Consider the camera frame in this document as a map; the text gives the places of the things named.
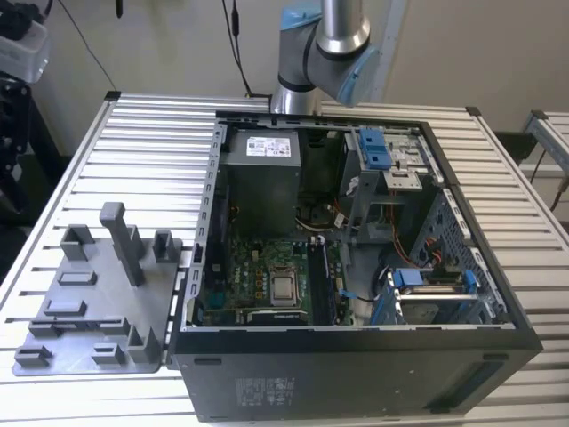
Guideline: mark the cream eight-pin power socket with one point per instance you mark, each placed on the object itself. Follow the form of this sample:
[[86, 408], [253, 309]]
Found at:
[[339, 283]]

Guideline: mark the black table corner cap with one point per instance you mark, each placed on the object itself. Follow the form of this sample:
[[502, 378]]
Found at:
[[113, 94], [474, 111], [539, 114]]

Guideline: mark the green motherboard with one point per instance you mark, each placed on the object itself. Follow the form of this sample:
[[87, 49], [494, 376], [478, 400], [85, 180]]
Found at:
[[284, 253]]

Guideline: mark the blue plastic drive latch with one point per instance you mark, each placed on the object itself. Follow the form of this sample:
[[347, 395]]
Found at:
[[371, 139], [379, 160]]

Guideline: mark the grey metal drive cage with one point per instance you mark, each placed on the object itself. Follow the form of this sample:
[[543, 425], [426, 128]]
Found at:
[[400, 182]]

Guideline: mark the teal board connector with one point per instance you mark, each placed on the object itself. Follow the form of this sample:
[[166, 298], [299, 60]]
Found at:
[[215, 299]]

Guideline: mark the black open PC case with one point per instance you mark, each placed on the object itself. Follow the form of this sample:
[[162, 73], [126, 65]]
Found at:
[[311, 378]]

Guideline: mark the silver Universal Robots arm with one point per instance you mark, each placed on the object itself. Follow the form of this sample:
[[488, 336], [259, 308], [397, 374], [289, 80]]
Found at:
[[320, 49]]

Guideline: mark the black chair seat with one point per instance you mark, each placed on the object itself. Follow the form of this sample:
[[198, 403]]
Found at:
[[44, 187]]

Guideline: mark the black hanging rod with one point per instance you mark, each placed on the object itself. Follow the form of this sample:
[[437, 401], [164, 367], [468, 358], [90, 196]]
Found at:
[[118, 9]]

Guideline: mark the slatted metal side table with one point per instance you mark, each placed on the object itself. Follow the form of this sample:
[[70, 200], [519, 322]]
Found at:
[[551, 133]]

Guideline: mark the silver CPU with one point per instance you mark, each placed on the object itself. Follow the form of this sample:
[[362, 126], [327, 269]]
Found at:
[[284, 289]]

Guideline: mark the cream four-pin power socket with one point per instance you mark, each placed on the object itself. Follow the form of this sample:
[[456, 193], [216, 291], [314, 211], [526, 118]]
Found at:
[[254, 255]]

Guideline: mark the black graphics card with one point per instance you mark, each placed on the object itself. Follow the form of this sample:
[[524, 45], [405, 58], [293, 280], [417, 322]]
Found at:
[[275, 316]]

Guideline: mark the grey power supply unit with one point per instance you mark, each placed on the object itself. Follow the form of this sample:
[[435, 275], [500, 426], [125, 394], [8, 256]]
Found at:
[[262, 191]]

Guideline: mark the black case fan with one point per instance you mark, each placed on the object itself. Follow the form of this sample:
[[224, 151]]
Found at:
[[215, 249]]

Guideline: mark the grey plastic parts rack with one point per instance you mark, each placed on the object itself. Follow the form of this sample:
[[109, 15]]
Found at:
[[111, 311]]

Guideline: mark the hard disk in blue carrier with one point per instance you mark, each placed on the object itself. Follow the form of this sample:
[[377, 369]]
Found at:
[[427, 291]]

